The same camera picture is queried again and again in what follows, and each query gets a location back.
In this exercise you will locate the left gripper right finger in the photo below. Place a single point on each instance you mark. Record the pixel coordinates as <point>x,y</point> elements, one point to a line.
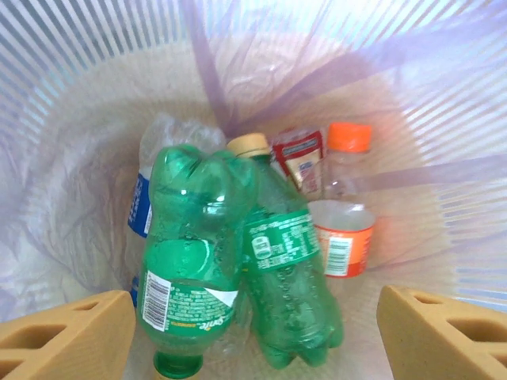
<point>447,340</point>

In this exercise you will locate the blue cola label bottle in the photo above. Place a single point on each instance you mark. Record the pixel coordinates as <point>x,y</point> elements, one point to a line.
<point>138,210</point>

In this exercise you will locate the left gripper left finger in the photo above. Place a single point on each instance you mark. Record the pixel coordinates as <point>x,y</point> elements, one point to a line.
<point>71,340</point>

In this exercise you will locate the green soda bottle yellow cap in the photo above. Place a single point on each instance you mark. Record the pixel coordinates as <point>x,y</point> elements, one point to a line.
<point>285,301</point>
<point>178,257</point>

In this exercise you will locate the pink mesh waste bin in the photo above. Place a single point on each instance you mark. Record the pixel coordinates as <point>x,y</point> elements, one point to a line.
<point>79,59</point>

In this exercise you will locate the orange label bottle orange cap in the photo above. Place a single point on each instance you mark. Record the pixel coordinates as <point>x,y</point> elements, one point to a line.
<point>348,245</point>

